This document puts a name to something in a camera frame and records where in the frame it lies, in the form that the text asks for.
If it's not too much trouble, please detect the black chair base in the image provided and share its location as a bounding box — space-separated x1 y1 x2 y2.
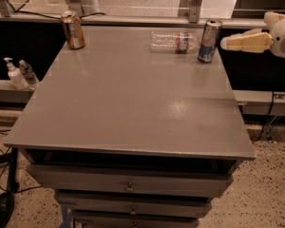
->
0 148 19 228

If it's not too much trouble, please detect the grey drawer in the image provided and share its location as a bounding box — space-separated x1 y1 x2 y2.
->
55 192 212 218
27 164 233 198
72 211 199 228

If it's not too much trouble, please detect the Red Bull can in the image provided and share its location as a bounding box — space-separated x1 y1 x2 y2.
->
198 19 222 63

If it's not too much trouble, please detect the white pump dispenser bottle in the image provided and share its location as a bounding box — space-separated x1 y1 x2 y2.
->
4 57 29 90

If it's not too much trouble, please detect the middle grey drawer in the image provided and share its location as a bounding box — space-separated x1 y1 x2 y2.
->
55 192 212 218

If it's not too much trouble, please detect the grey drawer cabinet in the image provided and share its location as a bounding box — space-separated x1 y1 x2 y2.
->
3 26 257 228

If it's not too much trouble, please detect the bottom grey drawer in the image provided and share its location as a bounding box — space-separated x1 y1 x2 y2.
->
72 211 199 228

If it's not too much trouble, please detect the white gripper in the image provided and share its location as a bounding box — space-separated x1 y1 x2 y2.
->
220 11 285 58

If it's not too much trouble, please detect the clear plastic water bottle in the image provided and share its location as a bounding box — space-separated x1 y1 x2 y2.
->
150 31 200 54

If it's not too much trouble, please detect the grey metal frame rail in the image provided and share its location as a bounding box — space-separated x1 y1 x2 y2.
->
0 0 276 30

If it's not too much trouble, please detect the top grey drawer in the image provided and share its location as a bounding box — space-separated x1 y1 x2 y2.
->
27 164 233 198

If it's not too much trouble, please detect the brown soda can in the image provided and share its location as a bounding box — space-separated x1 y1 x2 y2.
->
61 11 86 49

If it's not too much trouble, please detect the black cable on floor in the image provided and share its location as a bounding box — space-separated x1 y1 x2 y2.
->
0 123 42 195

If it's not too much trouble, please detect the small clear bottle on shelf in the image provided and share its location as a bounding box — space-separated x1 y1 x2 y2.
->
19 60 39 87

